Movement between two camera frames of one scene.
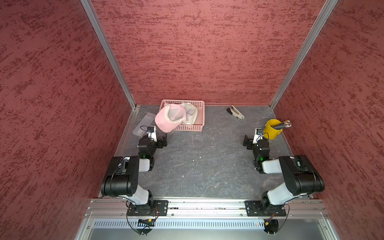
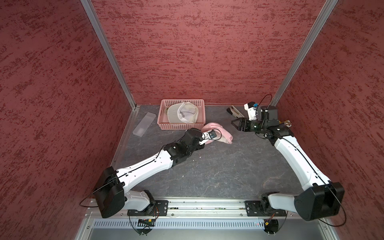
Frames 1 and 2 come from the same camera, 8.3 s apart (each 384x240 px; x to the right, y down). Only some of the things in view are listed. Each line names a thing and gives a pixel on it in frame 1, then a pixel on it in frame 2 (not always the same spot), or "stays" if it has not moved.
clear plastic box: x=142 y=129 stays
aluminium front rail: x=118 y=208 stays
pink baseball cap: x=170 y=117 to x=221 y=135
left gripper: x=160 y=144 to x=199 y=147
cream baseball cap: x=191 y=113 stays
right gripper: x=249 y=141 to x=245 y=127
